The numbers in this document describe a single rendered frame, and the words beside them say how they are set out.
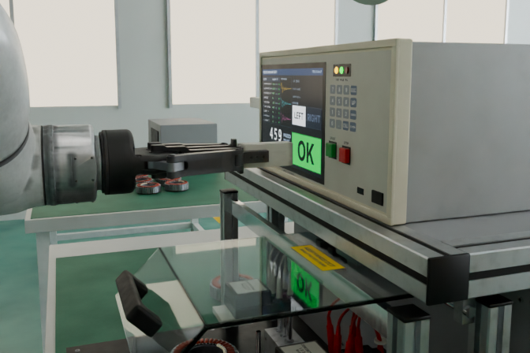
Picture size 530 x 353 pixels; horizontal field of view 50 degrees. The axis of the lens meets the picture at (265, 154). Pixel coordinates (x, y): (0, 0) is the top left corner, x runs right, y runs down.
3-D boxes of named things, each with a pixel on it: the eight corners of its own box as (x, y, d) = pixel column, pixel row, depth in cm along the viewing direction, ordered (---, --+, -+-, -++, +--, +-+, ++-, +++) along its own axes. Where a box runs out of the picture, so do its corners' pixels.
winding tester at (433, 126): (390, 226, 62) (396, 38, 60) (259, 166, 103) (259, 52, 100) (641, 199, 76) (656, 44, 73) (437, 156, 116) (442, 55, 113)
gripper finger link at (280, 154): (238, 143, 70) (240, 144, 69) (290, 141, 72) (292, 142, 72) (238, 167, 71) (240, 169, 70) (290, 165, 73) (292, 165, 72)
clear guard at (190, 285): (142, 401, 48) (139, 335, 47) (115, 297, 71) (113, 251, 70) (457, 339, 59) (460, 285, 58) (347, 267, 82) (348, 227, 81)
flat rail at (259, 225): (401, 351, 55) (403, 322, 55) (225, 209, 113) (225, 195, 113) (412, 349, 56) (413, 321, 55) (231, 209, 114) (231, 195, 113)
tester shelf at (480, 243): (427, 306, 52) (430, 258, 51) (224, 179, 115) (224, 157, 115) (740, 254, 67) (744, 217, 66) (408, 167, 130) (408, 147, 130)
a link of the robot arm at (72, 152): (46, 214, 59) (105, 209, 61) (41, 128, 58) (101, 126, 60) (48, 196, 68) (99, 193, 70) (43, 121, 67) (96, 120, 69)
